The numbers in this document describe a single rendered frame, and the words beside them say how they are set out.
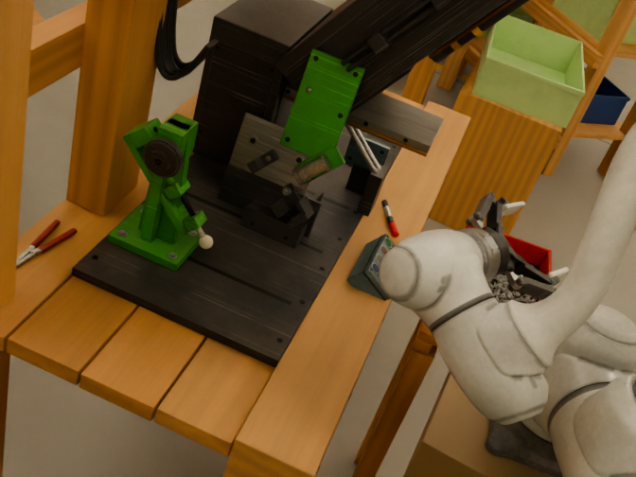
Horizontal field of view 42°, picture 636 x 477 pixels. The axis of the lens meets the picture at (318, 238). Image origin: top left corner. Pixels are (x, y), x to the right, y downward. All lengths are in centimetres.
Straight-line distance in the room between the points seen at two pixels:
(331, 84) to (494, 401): 81
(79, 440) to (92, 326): 98
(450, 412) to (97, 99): 86
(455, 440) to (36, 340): 72
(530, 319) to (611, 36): 320
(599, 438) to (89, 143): 106
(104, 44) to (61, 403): 127
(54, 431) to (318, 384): 116
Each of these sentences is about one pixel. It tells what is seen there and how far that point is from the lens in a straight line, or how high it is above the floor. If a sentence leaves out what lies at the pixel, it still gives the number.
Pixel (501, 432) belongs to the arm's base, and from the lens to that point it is 145.
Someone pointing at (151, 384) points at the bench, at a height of 88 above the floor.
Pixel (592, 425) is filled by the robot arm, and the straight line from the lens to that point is 123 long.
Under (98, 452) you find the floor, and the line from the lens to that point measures 243.
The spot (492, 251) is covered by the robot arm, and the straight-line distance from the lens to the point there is 124.
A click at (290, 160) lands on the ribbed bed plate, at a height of 104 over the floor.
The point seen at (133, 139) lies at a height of 112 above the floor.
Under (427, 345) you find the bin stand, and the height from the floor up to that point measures 77.
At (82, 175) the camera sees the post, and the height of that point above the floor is 96.
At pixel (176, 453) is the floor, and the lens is 245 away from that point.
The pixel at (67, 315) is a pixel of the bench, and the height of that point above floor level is 88.
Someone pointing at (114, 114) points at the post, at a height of 112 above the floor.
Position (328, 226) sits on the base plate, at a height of 90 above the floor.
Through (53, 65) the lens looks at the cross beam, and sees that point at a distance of 152.
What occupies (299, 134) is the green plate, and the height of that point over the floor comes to 110.
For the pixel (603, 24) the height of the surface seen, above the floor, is 81.
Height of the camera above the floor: 193
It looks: 35 degrees down
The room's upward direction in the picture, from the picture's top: 19 degrees clockwise
